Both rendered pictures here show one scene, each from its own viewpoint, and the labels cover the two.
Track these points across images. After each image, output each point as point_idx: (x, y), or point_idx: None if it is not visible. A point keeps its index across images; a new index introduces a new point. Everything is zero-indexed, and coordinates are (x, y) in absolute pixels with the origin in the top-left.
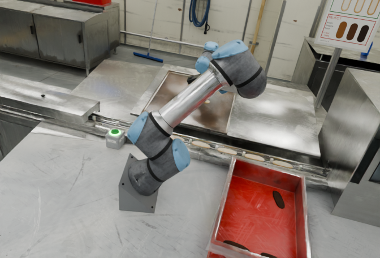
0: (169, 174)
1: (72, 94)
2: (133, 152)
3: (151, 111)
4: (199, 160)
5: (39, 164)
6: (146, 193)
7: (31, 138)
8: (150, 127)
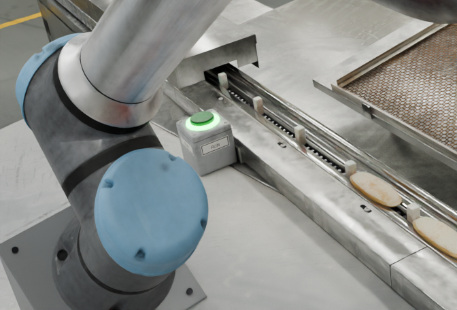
0: (107, 270)
1: (260, 18)
2: (227, 194)
3: (83, 33)
4: (396, 295)
5: (29, 158)
6: (76, 308)
7: None
8: (47, 81)
